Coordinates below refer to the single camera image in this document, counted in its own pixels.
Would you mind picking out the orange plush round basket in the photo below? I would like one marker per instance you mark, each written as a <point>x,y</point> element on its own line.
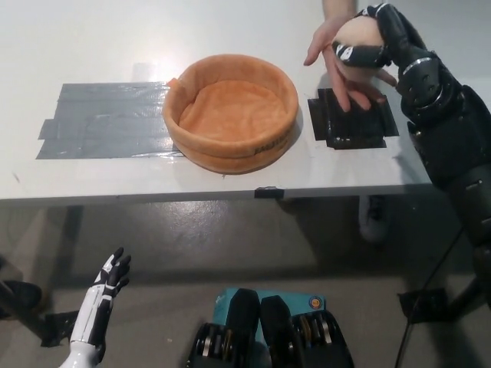
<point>230,111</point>

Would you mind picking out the black table leg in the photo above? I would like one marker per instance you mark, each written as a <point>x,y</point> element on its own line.
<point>473,295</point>

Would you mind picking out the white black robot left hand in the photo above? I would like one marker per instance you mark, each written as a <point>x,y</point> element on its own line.
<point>94,306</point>

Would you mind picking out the grey duct tape patch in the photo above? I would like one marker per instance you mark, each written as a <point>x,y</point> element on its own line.
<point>107,120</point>

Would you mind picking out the cream plush dumpling toy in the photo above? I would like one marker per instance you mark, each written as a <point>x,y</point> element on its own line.
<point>360,32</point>

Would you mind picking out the black stand base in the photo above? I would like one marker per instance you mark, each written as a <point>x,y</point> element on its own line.
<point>21,297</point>

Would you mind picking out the person's bare hand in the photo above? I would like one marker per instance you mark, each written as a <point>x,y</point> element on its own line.
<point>326,42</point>

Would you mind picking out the black teal robot body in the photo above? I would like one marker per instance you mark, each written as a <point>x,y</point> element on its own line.
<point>245,316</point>

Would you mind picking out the small black edge tape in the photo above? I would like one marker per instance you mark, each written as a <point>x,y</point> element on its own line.
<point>268,192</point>

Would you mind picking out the black floor tape patch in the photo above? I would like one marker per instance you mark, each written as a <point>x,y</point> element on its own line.
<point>414,303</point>
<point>61,326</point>

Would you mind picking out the grey table leg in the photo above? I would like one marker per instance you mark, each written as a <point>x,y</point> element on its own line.
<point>74,230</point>

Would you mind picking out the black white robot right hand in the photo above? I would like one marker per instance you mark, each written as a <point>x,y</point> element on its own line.
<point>399,34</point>

